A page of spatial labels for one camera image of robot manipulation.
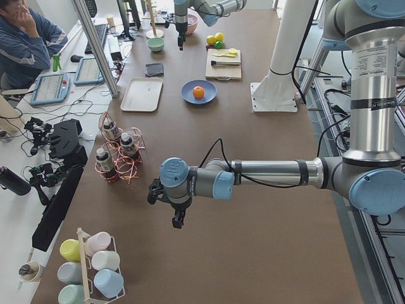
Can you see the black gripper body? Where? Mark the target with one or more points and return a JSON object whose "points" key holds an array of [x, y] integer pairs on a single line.
{"points": [[181, 27], [178, 208]]}

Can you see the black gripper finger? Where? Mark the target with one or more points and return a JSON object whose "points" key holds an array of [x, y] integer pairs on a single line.
{"points": [[181, 40], [178, 221]]}

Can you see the orange fruit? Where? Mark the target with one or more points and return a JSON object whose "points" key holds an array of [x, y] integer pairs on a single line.
{"points": [[198, 92]]}

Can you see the blue plate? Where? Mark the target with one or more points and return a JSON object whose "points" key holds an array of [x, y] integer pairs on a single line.
{"points": [[210, 92]]}

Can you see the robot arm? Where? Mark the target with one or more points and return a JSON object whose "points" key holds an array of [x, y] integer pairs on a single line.
{"points": [[210, 13], [368, 174]]}

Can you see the pink bowl with ice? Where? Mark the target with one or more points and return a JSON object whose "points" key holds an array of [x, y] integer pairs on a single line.
{"points": [[192, 22]]}

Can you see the mint green bowl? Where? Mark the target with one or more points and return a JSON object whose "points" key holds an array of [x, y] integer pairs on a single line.
{"points": [[156, 44]]}

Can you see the wooden glass holder stand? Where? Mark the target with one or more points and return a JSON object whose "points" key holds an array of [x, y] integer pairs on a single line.
{"points": [[149, 16]]}

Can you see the yellow lemon left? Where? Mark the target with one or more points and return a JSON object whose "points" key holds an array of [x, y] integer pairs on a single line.
{"points": [[211, 40]]}

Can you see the yellow lemon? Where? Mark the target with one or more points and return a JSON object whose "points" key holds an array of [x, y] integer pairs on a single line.
{"points": [[211, 40], [219, 36]]}

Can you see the yellow lemon right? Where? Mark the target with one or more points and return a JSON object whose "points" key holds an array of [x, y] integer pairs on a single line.
{"points": [[219, 36]]}

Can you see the green lime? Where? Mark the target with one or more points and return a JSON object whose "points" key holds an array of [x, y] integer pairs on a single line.
{"points": [[218, 45]]}

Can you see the grey folded cloth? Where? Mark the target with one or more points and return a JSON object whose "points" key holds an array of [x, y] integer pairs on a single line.
{"points": [[154, 69]]}

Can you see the wooden cutting board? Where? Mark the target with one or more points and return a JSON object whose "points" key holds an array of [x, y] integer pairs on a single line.
{"points": [[223, 72]]}

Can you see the cream plastic tray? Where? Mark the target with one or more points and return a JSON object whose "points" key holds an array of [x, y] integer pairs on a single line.
{"points": [[142, 94]]}

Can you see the dark sauce bottle middle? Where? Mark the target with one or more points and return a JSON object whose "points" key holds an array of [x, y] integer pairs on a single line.
{"points": [[128, 146]]}

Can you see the dark sauce bottle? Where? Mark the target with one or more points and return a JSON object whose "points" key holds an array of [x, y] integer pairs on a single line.
{"points": [[105, 165], [128, 146], [111, 131]]}

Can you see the pink cup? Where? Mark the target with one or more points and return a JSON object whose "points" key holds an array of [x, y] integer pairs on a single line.
{"points": [[99, 241]]}

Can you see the white cup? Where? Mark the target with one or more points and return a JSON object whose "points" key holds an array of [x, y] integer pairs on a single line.
{"points": [[105, 260]]}

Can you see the dark sauce bottle front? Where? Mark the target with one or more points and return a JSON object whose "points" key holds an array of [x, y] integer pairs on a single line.
{"points": [[105, 165]]}

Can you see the light blue cup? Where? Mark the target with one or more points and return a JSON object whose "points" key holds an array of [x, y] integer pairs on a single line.
{"points": [[108, 282]]}

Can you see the teach pendant far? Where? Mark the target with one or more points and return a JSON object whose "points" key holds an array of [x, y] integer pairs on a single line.
{"points": [[88, 73]]}

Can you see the teach pendant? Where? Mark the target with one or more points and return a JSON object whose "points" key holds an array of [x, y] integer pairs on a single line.
{"points": [[88, 73], [50, 88]]}

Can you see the dark sauce bottle back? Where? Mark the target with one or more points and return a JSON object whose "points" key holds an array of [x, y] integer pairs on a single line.
{"points": [[111, 131]]}

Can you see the yellow cup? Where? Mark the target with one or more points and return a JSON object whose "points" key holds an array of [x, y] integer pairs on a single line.
{"points": [[70, 250]]}

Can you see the grey cup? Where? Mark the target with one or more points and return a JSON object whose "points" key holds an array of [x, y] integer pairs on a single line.
{"points": [[70, 273]]}

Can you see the mint green cup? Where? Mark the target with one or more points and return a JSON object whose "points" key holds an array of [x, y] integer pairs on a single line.
{"points": [[71, 294]]}

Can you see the teach pendant near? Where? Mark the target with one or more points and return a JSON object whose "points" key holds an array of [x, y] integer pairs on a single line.
{"points": [[50, 88]]}

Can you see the seated person blue jacket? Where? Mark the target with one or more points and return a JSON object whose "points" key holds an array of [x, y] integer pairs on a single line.
{"points": [[28, 42]]}

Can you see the black water bottle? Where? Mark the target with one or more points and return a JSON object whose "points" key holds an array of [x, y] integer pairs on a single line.
{"points": [[13, 182]]}

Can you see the copper wire bottle rack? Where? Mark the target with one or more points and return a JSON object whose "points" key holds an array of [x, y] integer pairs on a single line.
{"points": [[126, 167]]}

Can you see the white wire cup rack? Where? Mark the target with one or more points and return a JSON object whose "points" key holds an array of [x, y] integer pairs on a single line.
{"points": [[91, 293]]}

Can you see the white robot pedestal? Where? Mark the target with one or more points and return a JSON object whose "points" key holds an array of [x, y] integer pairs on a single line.
{"points": [[276, 92]]}

